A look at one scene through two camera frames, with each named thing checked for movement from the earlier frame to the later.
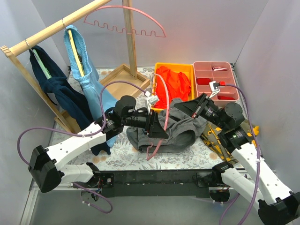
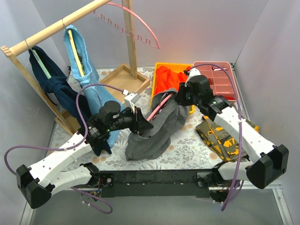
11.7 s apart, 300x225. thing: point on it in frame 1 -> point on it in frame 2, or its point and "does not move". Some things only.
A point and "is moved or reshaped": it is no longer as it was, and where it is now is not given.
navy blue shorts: (63, 91) does not move
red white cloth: (215, 68) does not move
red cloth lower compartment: (223, 97) does not move
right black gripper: (199, 106) -> (180, 94)
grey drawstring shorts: (182, 130) is moved or reshaped
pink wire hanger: (158, 147) -> (157, 110)
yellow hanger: (72, 41) does not move
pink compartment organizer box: (206, 71) does not move
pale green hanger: (44, 69) does not move
